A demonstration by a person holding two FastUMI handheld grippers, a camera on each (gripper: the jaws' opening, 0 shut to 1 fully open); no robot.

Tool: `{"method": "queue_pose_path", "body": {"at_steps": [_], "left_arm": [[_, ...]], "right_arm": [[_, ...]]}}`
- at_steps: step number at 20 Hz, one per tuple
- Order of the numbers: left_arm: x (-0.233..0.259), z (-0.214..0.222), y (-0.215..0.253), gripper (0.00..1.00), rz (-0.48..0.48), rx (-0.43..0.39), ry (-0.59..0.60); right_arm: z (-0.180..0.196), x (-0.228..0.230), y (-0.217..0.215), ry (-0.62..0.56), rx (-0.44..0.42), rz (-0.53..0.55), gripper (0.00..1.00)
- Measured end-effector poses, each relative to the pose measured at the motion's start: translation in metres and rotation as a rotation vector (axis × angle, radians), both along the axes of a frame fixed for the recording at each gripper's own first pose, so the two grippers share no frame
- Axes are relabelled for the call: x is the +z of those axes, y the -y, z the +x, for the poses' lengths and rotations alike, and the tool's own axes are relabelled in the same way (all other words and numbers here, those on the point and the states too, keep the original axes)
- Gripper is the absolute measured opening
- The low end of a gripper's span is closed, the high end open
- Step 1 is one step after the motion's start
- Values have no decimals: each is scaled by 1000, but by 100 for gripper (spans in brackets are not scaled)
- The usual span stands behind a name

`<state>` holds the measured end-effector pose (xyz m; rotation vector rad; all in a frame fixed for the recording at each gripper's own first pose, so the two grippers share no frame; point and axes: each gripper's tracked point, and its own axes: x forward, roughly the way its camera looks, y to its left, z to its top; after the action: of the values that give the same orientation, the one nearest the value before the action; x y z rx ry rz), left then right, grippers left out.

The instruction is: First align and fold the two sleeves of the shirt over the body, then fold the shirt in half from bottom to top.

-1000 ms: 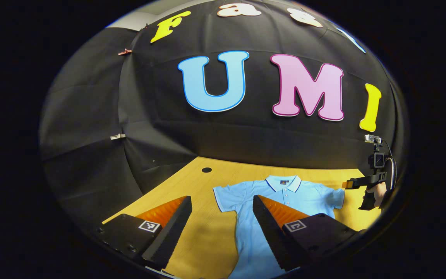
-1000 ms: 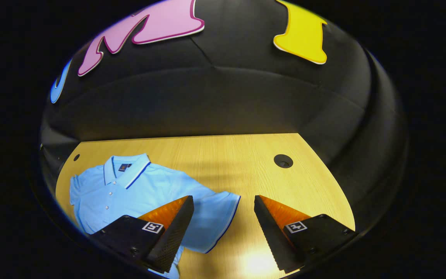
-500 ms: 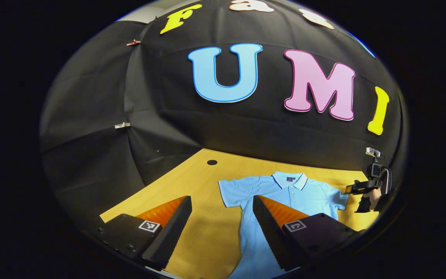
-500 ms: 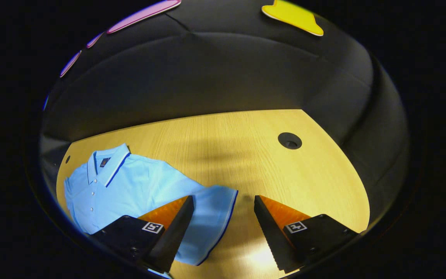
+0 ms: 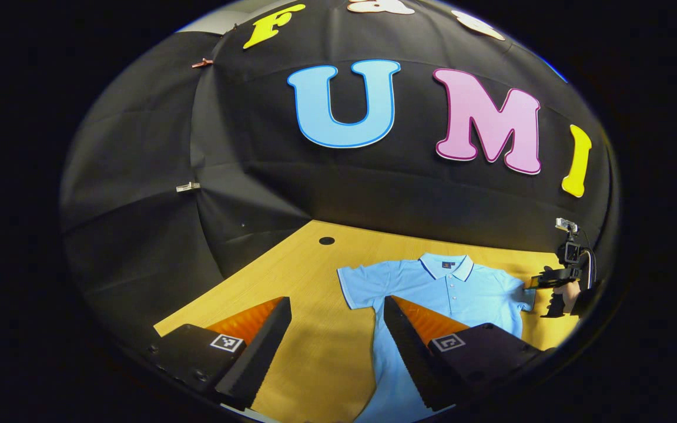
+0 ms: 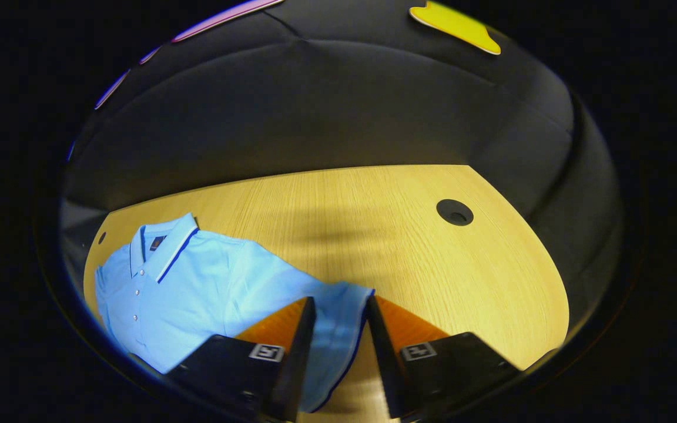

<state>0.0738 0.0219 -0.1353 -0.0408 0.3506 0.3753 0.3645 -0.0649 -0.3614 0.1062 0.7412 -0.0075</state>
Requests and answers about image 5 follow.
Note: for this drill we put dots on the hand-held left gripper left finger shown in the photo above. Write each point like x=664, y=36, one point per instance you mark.
x=259, y=358

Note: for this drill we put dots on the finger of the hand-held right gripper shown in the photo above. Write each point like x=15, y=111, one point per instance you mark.
x=553, y=278

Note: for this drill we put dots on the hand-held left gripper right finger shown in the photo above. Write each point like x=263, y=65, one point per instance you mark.
x=409, y=352

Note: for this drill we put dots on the light blue T-shirt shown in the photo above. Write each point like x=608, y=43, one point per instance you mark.
x=462, y=294

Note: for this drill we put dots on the black backdrop cloth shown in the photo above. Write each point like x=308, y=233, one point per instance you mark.
x=374, y=188

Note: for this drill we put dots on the silver cloth clip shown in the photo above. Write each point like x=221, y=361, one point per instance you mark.
x=187, y=187

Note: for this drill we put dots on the copper cloth clip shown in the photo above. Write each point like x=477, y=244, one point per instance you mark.
x=202, y=62

